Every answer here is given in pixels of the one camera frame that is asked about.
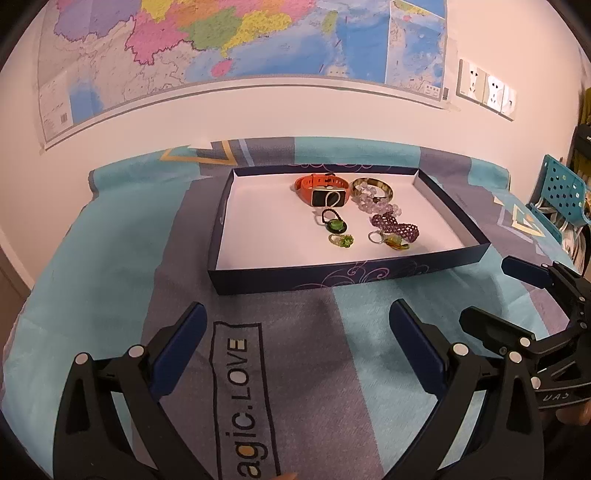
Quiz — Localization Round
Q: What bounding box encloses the blue grey printed blanket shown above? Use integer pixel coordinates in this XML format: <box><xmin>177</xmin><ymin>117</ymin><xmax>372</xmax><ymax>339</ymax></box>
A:
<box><xmin>2</xmin><ymin>136</ymin><xmax>591</xmax><ymax>480</ymax></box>

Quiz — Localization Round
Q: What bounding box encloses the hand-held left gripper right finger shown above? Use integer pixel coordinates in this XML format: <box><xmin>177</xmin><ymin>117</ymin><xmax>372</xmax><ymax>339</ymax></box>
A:
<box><xmin>389</xmin><ymin>298</ymin><xmax>546</xmax><ymax>480</ymax></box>

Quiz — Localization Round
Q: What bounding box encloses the gold bangle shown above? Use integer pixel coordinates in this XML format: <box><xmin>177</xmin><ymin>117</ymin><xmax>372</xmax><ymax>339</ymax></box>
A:
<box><xmin>349</xmin><ymin>178</ymin><xmax>394</xmax><ymax>199</ymax></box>

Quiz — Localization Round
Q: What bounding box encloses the black hair tie green gem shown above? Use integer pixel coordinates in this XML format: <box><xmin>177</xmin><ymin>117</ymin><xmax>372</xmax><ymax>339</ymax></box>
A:
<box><xmin>320</xmin><ymin>208</ymin><xmax>348</xmax><ymax>234</ymax></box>

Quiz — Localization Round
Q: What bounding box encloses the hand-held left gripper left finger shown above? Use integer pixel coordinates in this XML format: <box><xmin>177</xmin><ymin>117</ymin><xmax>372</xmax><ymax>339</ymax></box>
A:
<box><xmin>53</xmin><ymin>302</ymin><xmax>213</xmax><ymax>480</ymax></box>

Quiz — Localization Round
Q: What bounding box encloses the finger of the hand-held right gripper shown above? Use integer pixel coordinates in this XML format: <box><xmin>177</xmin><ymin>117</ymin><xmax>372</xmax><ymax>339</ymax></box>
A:
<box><xmin>501</xmin><ymin>256</ymin><xmax>591</xmax><ymax>320</ymax></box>
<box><xmin>459</xmin><ymin>305</ymin><xmax>591</xmax><ymax>385</ymax></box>

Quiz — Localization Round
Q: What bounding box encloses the clear crystal bead bracelet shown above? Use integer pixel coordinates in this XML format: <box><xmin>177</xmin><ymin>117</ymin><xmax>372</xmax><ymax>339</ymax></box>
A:
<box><xmin>352</xmin><ymin>182</ymin><xmax>404</xmax><ymax>217</ymax></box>

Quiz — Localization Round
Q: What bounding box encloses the dark blue cardboard box tray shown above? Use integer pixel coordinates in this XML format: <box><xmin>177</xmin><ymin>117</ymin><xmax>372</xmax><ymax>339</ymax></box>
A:
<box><xmin>207</xmin><ymin>164</ymin><xmax>491</xmax><ymax>296</ymax></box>

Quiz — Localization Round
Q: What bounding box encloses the silver ring amber gem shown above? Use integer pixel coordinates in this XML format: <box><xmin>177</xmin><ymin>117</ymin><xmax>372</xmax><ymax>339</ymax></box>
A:
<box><xmin>368</xmin><ymin>230</ymin><xmax>411</xmax><ymax>251</ymax></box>

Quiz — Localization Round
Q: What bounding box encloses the orange smart band watch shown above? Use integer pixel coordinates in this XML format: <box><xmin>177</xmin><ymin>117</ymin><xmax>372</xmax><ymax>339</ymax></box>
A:
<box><xmin>293</xmin><ymin>173</ymin><xmax>349</xmax><ymax>208</ymax></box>

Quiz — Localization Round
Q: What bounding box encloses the person's right hand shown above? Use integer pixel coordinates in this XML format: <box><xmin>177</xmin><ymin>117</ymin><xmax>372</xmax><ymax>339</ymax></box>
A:
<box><xmin>554</xmin><ymin>404</ymin><xmax>591</xmax><ymax>428</ymax></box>

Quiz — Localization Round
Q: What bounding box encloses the white patterned cloth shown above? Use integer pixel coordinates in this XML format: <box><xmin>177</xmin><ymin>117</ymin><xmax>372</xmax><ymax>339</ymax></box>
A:
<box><xmin>561</xmin><ymin>217</ymin><xmax>591</xmax><ymax>268</ymax></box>

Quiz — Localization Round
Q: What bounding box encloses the teal perforated chair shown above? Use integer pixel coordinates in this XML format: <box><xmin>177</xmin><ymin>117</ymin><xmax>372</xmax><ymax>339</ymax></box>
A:
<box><xmin>526</xmin><ymin>154</ymin><xmax>591</xmax><ymax>243</ymax></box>

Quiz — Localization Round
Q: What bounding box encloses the white wall socket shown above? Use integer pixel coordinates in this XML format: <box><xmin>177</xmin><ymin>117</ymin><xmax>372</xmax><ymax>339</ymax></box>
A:
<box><xmin>456</xmin><ymin>59</ymin><xmax>488</xmax><ymax>103</ymax></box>
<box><xmin>501</xmin><ymin>84</ymin><xmax>519</xmax><ymax>121</ymax></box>
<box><xmin>482</xmin><ymin>71</ymin><xmax>506</xmax><ymax>112</ymax></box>

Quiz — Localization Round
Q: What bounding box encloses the colourful wall map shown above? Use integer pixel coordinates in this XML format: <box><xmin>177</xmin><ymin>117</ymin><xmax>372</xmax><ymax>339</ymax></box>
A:
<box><xmin>37</xmin><ymin>0</ymin><xmax>455</xmax><ymax>151</ymax></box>

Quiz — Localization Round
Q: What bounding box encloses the purple beaded bracelet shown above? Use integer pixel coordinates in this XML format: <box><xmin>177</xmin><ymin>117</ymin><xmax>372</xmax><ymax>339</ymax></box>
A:
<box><xmin>369</xmin><ymin>211</ymin><xmax>421</xmax><ymax>243</ymax></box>

